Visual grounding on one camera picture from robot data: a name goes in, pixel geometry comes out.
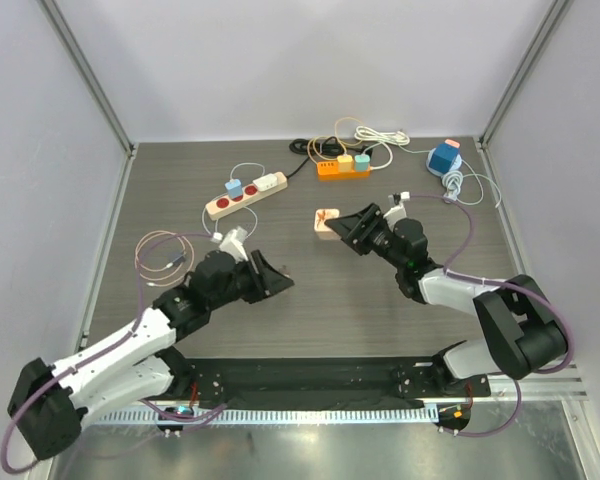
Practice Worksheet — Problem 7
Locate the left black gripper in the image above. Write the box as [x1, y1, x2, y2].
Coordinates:
[208, 248, 291, 310]

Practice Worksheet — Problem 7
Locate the pink cube socket adapter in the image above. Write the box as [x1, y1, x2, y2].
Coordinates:
[314, 208, 340, 241]

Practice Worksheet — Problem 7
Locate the beige red power strip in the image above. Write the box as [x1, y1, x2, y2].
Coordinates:
[205, 172, 288, 220]

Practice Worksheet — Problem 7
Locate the white charger plug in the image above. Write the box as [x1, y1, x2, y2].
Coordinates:
[253, 173, 279, 192]

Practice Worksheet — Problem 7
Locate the pink usb cable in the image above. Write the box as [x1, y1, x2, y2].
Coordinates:
[133, 229, 196, 289]

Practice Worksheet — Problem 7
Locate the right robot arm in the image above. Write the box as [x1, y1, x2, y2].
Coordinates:
[325, 204, 572, 396]

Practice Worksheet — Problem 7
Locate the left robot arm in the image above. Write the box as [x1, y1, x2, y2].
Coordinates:
[0, 250, 294, 474]

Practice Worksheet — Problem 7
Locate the yellow charger plug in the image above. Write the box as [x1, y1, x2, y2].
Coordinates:
[336, 154, 354, 173]

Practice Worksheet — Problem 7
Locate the teal charger plug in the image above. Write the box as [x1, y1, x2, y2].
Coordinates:
[354, 153, 370, 172]

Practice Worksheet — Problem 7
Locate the light blue charger plug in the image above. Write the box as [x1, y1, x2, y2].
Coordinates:
[225, 179, 243, 200]

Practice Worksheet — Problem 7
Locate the blue cube socket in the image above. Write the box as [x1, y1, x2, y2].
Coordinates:
[426, 144, 462, 177]

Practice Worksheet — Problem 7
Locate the orange power strip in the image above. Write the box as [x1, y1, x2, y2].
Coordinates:
[315, 159, 372, 182]

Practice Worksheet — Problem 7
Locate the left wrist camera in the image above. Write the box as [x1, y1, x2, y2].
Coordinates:
[211, 226, 248, 263]

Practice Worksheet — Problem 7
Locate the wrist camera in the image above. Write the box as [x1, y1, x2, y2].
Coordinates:
[383, 191, 411, 229]
[211, 226, 248, 263]

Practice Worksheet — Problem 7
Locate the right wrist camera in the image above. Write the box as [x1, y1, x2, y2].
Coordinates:
[383, 191, 411, 229]

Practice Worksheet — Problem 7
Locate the black power cord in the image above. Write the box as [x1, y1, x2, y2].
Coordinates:
[284, 137, 369, 180]

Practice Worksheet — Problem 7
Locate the white power cord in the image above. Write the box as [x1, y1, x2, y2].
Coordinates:
[354, 125, 411, 171]

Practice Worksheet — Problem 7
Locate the orange usb cable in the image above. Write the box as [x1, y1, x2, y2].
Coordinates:
[307, 117, 369, 166]

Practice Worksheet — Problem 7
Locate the light blue usb cable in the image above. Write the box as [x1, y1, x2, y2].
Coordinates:
[201, 163, 267, 246]

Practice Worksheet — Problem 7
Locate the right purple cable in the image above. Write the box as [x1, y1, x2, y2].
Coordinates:
[407, 193, 576, 437]

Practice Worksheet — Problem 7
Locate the purple cable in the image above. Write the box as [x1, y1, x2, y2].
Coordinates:
[407, 193, 576, 437]
[0, 230, 229, 475]

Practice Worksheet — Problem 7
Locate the light blue bundled cord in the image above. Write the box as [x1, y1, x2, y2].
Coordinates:
[440, 169, 465, 205]

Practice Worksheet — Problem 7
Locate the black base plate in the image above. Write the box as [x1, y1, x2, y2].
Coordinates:
[154, 357, 491, 436]

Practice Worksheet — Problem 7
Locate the aluminium frame rail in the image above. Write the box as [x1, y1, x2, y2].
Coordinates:
[44, 359, 589, 401]

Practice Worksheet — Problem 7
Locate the white slotted cable duct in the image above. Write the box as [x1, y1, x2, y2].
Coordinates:
[144, 405, 439, 426]

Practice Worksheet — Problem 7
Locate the right aluminium frame post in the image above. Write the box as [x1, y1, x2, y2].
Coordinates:
[478, 0, 573, 149]

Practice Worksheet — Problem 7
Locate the aluminium frame post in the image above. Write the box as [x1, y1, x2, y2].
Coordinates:
[37, 0, 137, 157]
[478, 0, 573, 149]

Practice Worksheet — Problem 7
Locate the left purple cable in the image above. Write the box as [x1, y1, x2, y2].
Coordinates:
[0, 230, 229, 475]

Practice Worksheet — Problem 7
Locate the left aluminium frame post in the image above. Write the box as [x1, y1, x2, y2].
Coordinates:
[37, 0, 137, 157]

